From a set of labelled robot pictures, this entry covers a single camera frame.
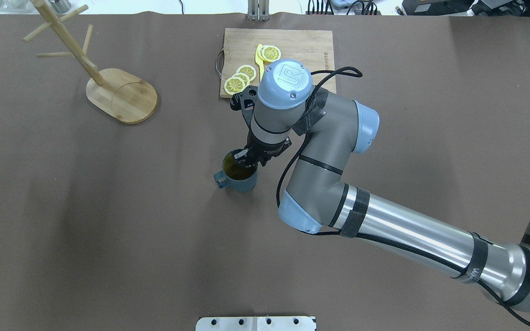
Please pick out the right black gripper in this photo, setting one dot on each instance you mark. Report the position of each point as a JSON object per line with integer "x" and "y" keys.
{"x": 264, "y": 149}

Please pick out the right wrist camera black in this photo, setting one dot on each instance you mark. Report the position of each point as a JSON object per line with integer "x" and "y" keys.
{"x": 245, "y": 102}

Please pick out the small steel cup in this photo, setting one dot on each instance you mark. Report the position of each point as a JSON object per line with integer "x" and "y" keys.
{"x": 60, "y": 6}

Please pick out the aluminium frame post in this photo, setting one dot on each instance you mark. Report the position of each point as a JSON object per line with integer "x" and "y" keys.
{"x": 258, "y": 10}

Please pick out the yellow plastic knife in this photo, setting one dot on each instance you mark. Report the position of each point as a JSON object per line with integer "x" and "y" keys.
{"x": 259, "y": 61}

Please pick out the wooden cup rack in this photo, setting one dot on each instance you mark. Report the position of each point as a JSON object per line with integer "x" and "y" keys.
{"x": 125, "y": 97}

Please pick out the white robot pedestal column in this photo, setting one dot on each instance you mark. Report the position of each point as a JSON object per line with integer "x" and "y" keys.
{"x": 257, "y": 323}

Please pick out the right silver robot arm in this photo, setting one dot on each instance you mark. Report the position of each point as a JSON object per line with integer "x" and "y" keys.
{"x": 334, "y": 128}

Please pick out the blue-grey mug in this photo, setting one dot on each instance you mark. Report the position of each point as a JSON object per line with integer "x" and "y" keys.
{"x": 230, "y": 175}

